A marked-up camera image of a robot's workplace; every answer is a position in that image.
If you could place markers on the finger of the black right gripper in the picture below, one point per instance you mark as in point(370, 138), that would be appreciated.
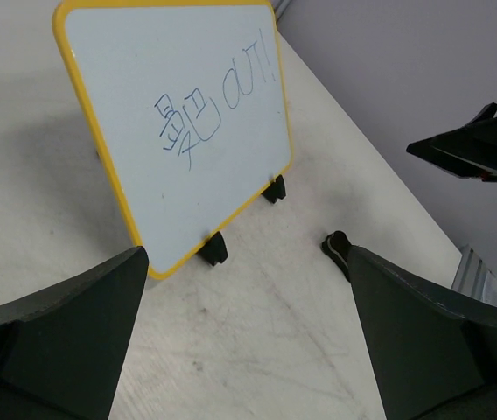
point(469, 152)
point(486, 114)

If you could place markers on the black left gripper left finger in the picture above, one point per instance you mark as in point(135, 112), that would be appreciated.
point(62, 348)

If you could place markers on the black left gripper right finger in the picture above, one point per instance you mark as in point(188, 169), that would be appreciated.
point(433, 350)

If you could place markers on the black felt eraser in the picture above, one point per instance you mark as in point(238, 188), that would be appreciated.
point(337, 246)

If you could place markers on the yellow framed whiteboard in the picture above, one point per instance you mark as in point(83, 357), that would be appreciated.
point(188, 111)

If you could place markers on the black whiteboard stand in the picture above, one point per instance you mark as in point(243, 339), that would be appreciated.
point(214, 250)

